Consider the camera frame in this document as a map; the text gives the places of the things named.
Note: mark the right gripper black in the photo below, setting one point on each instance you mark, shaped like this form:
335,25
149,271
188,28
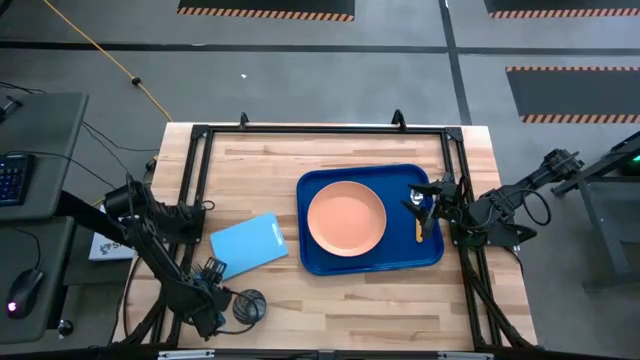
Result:
450,200

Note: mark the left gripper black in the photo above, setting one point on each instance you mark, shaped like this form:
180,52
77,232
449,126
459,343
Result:
210,305

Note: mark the dark faceted cup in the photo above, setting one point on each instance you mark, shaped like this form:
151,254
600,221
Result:
249,312

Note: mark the orange round plate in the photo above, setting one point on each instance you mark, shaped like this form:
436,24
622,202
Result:
346,219

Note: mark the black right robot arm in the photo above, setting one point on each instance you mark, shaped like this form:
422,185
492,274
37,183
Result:
500,205

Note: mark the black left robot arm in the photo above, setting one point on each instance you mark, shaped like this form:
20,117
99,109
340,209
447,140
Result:
155,250

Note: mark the blue plastic tray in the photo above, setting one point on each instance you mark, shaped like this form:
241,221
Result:
400,255

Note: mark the light blue cutting board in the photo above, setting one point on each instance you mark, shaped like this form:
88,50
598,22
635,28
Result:
247,245

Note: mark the white cardboard box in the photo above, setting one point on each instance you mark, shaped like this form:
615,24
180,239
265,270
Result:
107,250

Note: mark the black round knob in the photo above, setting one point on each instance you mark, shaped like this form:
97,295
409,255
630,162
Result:
65,328

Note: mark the black metal equipment stand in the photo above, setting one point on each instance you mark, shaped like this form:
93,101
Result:
600,240

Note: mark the black hazard-striped floor mat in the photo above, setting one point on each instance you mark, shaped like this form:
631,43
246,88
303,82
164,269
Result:
560,5
575,92
265,5

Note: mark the black computer mouse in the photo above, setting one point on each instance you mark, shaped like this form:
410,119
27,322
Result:
24,295

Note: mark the black backlit keyboard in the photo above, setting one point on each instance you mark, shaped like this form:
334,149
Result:
14,180

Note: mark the grey desk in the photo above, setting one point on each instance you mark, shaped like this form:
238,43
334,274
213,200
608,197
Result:
45,125

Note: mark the black aluminium table frame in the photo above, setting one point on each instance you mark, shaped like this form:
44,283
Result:
325,130

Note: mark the black desk mount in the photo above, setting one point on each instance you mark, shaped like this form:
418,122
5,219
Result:
10,106

